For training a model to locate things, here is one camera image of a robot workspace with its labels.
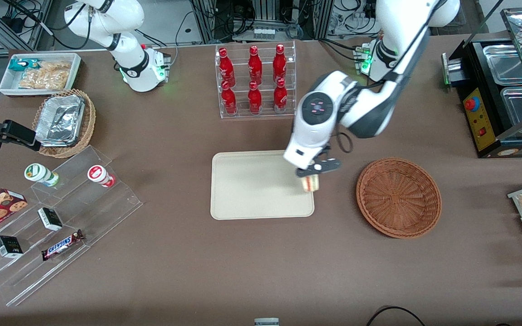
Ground teal snack packet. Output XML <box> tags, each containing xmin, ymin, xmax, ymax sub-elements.
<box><xmin>8</xmin><ymin>58</ymin><xmax>40</xmax><ymax>72</ymax></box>

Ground clear acrylic bottle rack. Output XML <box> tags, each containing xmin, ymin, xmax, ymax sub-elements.
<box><xmin>215</xmin><ymin>41</ymin><xmax>297</xmax><ymax>119</ymax></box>

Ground green lid yogurt bottle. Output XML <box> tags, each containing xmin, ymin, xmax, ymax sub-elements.
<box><xmin>24</xmin><ymin>163</ymin><xmax>60</xmax><ymax>187</ymax></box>

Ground light oval wicker basket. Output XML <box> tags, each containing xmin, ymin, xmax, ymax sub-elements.
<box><xmin>32</xmin><ymin>89</ymin><xmax>97</xmax><ymax>158</ymax></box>

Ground brown round wicker basket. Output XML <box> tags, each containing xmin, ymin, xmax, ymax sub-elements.
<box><xmin>356</xmin><ymin>157</ymin><xmax>442</xmax><ymax>239</ymax></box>

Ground beige rectangular tray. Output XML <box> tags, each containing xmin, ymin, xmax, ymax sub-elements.
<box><xmin>210</xmin><ymin>149</ymin><xmax>315</xmax><ymax>221</ymax></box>

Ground black floor cable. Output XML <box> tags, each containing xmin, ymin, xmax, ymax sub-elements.
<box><xmin>366</xmin><ymin>307</ymin><xmax>426</xmax><ymax>326</ymax></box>

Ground aluminium foil tray stack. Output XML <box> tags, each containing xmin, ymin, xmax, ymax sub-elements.
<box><xmin>35</xmin><ymin>94</ymin><xmax>86</xmax><ymax>147</ymax></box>

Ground small black carton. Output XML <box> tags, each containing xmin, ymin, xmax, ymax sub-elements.
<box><xmin>38</xmin><ymin>207</ymin><xmax>63</xmax><ymax>231</ymax></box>
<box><xmin>0</xmin><ymin>235</ymin><xmax>24</xmax><ymax>259</ymax></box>

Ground clear bag of crackers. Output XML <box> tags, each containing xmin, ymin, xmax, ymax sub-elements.
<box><xmin>18</xmin><ymin>68</ymin><xmax>71</xmax><ymax>90</ymax></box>
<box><xmin>38</xmin><ymin>60</ymin><xmax>72</xmax><ymax>73</ymax></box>

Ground red lid yogurt bottle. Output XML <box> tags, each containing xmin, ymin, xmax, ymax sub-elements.
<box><xmin>87</xmin><ymin>165</ymin><xmax>116</xmax><ymax>188</ymax></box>

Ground clear acrylic stepped display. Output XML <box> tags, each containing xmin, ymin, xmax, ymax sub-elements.
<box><xmin>0</xmin><ymin>145</ymin><xmax>144</xmax><ymax>307</ymax></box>

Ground white plastic bin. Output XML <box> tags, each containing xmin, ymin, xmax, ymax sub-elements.
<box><xmin>0</xmin><ymin>53</ymin><xmax>82</xmax><ymax>97</ymax></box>

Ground brown Snickers bar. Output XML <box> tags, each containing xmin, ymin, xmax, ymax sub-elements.
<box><xmin>41</xmin><ymin>229</ymin><xmax>85</xmax><ymax>261</ymax></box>

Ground aluminium frame rack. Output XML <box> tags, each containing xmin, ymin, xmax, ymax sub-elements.
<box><xmin>188</xmin><ymin>0</ymin><xmax>335</xmax><ymax>43</ymax></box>

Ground black food warmer appliance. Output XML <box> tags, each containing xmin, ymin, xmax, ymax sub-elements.
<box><xmin>441</xmin><ymin>7</ymin><xmax>522</xmax><ymax>159</ymax></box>

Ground red cola bottle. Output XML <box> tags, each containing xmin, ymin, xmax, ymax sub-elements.
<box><xmin>273</xmin><ymin>44</ymin><xmax>288</xmax><ymax>84</ymax></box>
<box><xmin>273</xmin><ymin>78</ymin><xmax>289</xmax><ymax>114</ymax></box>
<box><xmin>221</xmin><ymin>81</ymin><xmax>238</xmax><ymax>115</ymax></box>
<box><xmin>218</xmin><ymin>48</ymin><xmax>236</xmax><ymax>86</ymax></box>
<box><xmin>248</xmin><ymin>45</ymin><xmax>263</xmax><ymax>85</ymax></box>
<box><xmin>247</xmin><ymin>81</ymin><xmax>263</xmax><ymax>115</ymax></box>

